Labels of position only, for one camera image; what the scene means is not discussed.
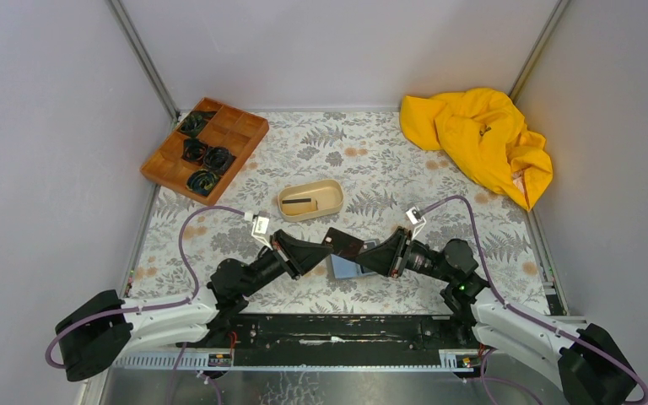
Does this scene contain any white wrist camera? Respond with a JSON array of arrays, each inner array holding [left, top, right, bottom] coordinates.
[[406, 207, 426, 240], [243, 211, 272, 249]]

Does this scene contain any grey card holder wallet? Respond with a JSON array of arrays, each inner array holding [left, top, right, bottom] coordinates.
[[327, 239, 379, 279]]

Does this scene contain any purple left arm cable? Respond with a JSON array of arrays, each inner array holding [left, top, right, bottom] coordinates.
[[44, 206, 247, 370]]

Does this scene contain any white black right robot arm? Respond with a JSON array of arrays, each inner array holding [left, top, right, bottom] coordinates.
[[354, 228, 639, 404]]

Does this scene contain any floral patterned table mat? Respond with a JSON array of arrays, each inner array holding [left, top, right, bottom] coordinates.
[[128, 112, 548, 313]]

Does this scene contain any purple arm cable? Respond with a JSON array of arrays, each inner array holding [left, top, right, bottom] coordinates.
[[421, 195, 648, 405], [44, 206, 247, 370]]

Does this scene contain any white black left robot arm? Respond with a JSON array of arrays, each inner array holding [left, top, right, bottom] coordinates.
[[54, 230, 332, 382]]

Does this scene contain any black credit card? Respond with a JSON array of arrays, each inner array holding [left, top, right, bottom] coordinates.
[[322, 227, 365, 262]]

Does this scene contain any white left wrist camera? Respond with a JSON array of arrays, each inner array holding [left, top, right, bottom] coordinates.
[[243, 211, 272, 249]]

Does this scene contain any yellow crumpled cloth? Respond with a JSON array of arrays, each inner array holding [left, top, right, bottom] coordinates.
[[399, 88, 554, 211]]

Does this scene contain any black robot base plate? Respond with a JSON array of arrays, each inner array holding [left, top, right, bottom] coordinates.
[[192, 314, 480, 367]]

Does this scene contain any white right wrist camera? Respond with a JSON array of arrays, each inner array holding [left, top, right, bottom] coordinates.
[[406, 207, 426, 240]]

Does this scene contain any orange compartment organizer tray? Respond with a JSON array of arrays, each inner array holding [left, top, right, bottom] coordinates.
[[140, 98, 269, 206]]

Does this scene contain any beige oval plastic tray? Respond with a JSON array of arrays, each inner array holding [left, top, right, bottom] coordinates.
[[277, 179, 344, 222]]

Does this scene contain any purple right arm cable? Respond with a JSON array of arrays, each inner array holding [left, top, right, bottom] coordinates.
[[421, 195, 648, 405]]

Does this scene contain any dark rolled ribbon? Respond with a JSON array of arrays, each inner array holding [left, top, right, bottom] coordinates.
[[181, 138, 208, 165], [186, 169, 221, 197], [203, 146, 235, 176], [178, 111, 217, 138]]

